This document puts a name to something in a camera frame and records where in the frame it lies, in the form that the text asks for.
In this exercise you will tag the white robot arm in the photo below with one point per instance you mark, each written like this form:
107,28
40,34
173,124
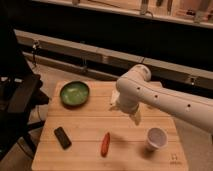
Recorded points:
134,87

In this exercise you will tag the green bowl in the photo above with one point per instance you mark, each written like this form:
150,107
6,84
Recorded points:
74,93

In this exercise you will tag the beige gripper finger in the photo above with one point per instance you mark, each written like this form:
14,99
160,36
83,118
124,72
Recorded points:
136,118
114,97

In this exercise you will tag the black office chair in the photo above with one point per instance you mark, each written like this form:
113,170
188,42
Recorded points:
19,91

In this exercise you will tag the black phone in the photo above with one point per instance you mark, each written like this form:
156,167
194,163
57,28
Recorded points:
62,137

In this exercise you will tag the white paper cup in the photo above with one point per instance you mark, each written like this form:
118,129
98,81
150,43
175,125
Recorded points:
156,138

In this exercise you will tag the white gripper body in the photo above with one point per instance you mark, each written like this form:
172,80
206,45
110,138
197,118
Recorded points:
128,110

